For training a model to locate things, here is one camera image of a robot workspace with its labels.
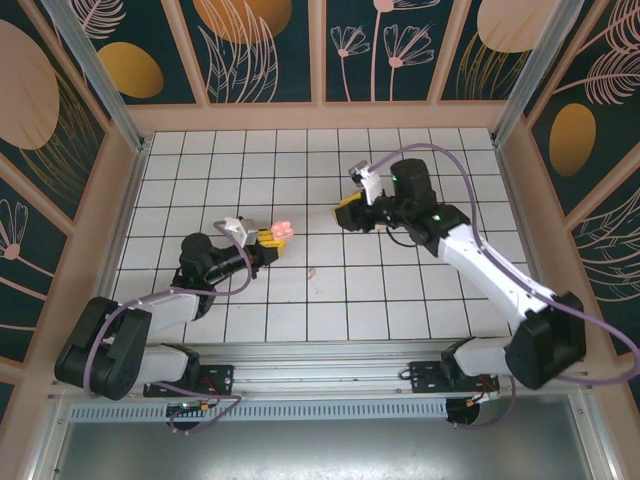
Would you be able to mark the pink earbud charging case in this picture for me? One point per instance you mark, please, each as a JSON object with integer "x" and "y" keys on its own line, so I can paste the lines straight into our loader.
{"x": 282, "y": 229}

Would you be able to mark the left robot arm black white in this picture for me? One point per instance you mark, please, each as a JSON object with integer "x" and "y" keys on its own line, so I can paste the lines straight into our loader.
{"x": 170, "y": 312}

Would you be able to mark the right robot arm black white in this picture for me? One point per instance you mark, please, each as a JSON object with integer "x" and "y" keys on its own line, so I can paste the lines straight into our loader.
{"x": 475, "y": 265}

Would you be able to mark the aluminium side strip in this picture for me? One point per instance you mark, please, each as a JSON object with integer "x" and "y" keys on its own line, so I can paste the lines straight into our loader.
{"x": 129, "y": 200}

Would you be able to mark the grey metal sheet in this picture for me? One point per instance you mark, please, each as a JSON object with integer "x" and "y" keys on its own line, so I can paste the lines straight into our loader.
{"x": 320, "y": 450}

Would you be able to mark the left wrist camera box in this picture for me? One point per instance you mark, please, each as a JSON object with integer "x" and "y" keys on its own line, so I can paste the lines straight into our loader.
{"x": 245, "y": 232}

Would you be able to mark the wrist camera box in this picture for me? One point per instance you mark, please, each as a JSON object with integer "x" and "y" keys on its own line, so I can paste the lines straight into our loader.
{"x": 245, "y": 232}
{"x": 371, "y": 187}

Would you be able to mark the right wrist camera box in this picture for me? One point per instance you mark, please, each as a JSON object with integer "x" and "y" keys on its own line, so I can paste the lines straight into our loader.
{"x": 371, "y": 187}

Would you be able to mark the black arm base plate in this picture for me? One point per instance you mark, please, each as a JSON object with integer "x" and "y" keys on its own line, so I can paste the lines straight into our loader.
{"x": 425, "y": 380}
{"x": 220, "y": 380}

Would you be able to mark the aluminium mounting rail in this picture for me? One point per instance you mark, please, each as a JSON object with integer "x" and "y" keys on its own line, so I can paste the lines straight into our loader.
{"x": 320, "y": 370}

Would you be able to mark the aluminium corner post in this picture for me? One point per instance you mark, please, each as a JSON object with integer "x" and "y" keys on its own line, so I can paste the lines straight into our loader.
{"x": 95, "y": 75}
{"x": 537, "y": 65}

